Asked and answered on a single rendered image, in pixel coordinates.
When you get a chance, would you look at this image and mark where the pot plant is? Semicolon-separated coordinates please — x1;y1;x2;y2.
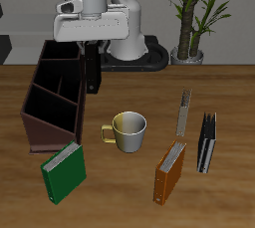
168;0;236;67

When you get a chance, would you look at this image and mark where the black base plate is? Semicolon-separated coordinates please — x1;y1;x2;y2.
99;35;170;73

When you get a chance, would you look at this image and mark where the dark brown desk caddy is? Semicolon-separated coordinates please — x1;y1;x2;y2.
19;39;89;155

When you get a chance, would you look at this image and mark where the green book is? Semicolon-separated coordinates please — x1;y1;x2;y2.
40;139;88;206

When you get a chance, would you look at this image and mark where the orange book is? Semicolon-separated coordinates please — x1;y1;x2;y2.
152;139;187;207

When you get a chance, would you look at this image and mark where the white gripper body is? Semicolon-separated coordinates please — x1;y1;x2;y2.
52;3;130;44

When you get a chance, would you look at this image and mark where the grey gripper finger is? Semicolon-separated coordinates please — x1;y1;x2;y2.
98;40;110;55
76;41;87;53

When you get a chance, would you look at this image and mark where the thin grey book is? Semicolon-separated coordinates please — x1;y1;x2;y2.
174;87;193;137

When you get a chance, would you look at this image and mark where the yellow and white mug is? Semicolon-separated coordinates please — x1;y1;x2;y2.
100;111;148;154

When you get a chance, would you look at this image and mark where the black and white book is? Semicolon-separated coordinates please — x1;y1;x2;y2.
196;111;218;174

